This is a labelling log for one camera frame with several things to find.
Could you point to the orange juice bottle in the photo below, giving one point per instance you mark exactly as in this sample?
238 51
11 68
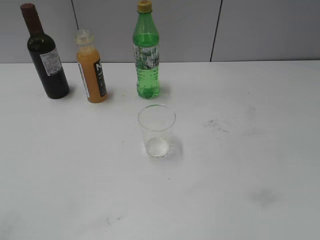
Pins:
90 66

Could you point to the transparent plastic cup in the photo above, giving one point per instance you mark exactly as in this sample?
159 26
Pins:
156 123

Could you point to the dark red wine bottle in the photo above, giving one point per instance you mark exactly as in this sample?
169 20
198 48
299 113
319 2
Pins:
44 55

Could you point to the green soda bottle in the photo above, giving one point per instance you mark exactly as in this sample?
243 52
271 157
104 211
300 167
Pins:
146 52

